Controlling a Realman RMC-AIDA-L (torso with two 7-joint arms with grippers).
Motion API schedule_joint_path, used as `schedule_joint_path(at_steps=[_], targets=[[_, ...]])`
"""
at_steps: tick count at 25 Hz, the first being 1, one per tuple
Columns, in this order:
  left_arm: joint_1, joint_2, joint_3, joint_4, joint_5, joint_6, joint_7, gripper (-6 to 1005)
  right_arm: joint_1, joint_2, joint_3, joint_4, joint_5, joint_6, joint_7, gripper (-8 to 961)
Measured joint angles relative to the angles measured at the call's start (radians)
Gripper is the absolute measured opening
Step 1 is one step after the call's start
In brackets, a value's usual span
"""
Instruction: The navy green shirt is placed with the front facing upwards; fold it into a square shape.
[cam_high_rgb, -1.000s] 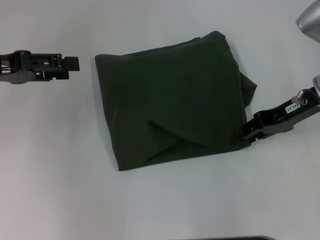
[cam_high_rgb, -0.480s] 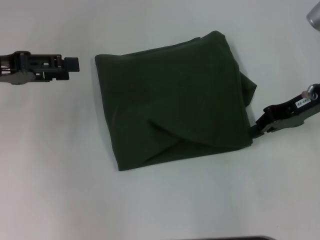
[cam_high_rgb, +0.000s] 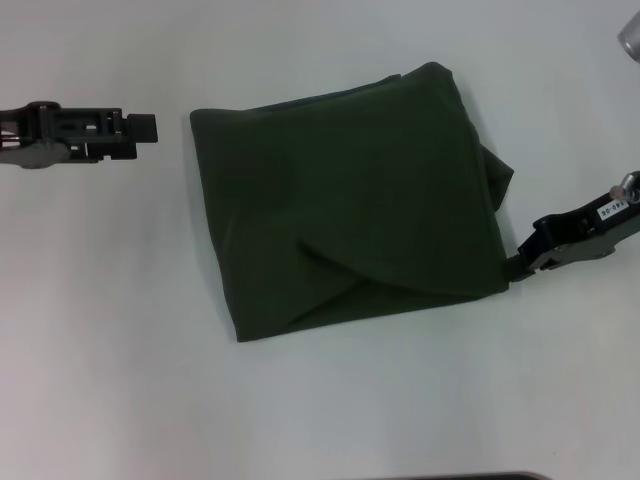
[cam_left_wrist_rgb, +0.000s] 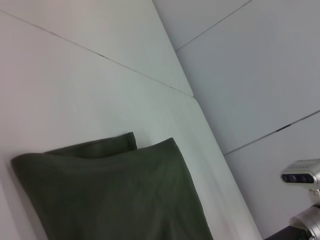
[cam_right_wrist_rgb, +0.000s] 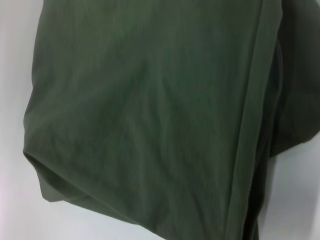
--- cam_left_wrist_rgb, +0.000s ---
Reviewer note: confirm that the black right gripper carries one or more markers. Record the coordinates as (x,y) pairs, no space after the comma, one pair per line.
(290,233)

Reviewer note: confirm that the dark green FREE t-shirt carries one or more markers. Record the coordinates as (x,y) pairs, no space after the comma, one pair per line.
(112,195)

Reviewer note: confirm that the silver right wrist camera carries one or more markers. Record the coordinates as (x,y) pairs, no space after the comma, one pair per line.
(302,175)

